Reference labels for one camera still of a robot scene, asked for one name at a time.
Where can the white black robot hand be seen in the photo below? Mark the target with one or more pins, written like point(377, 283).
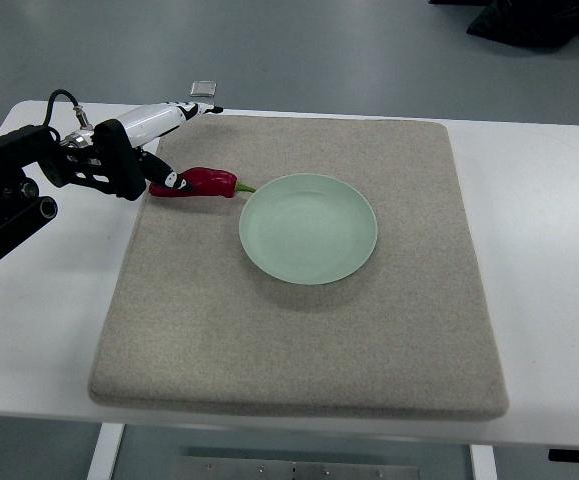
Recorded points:
point(146, 123)

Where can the red pepper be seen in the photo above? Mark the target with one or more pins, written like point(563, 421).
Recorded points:
point(200, 182)

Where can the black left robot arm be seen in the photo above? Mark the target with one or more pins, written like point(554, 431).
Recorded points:
point(106, 163)

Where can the light green plate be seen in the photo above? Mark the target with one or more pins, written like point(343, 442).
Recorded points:
point(308, 229)

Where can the small clear plastic box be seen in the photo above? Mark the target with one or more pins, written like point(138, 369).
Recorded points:
point(203, 89)

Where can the beige fabric mat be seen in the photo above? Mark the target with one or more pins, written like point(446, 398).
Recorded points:
point(346, 285)

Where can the white table leg left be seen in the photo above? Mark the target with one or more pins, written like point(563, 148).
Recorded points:
point(106, 451)

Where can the white table leg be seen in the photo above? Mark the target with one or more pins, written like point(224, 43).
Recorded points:
point(483, 462)
point(106, 451)

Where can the white table leg right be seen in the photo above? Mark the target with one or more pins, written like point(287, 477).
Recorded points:
point(483, 462)

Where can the grey metal base plate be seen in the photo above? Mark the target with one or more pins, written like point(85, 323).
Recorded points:
point(192, 467)

